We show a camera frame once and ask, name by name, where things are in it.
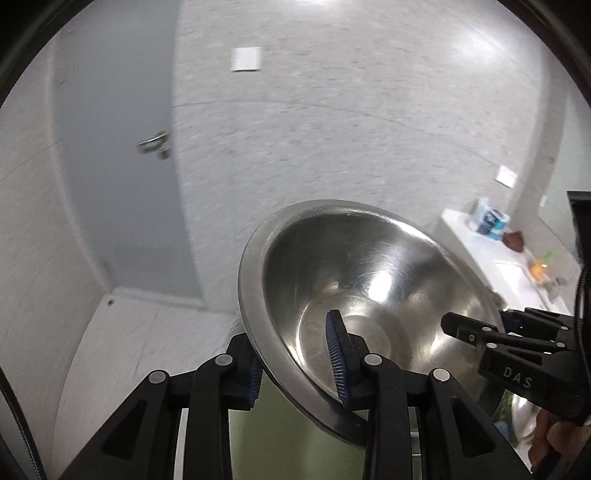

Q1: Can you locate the large stainless steel bowl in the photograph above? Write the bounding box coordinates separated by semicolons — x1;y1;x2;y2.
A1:
238;200;503;446

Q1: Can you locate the person's right hand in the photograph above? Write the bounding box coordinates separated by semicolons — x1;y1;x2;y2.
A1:
528;410;590;471

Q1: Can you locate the chrome faucet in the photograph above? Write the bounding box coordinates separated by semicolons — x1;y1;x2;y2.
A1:
540;274;569;303

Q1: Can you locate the orange soap bottle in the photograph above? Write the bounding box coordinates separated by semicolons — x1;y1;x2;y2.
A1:
528;251;553;282

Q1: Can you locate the white sink counter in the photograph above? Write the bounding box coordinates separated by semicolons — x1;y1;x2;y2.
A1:
434;209;570;315

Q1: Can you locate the brown cloth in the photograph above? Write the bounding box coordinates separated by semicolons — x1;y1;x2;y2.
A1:
502;231;525;253

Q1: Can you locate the blue white tissue pack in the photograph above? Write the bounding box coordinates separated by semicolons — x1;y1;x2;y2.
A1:
469;198;510;240

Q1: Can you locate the green round table mat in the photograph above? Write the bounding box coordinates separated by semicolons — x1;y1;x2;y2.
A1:
229;377;365;479

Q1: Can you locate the grey door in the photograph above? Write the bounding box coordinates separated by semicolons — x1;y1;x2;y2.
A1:
53;1;202;304

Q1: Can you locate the black coiled cable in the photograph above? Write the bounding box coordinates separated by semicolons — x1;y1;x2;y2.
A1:
573;269;591;351

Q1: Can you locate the white double wall socket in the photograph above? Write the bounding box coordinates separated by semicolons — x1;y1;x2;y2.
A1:
495;165;518;189

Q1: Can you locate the metal door handle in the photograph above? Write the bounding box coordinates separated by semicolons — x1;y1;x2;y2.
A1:
136;131;171;160

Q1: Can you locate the white wall light switch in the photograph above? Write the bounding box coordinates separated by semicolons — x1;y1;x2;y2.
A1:
231;47;262;72

